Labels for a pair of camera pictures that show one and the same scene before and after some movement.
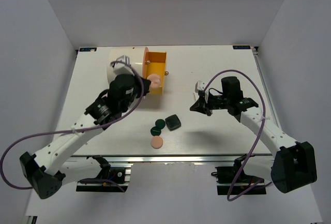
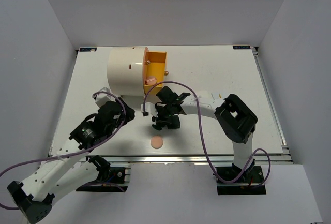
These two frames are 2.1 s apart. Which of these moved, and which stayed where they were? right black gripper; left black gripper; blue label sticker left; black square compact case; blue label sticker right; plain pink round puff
Moved: right black gripper; left black gripper
Stayed: blue label sticker right; black square compact case; plain pink round puff; blue label sticker left
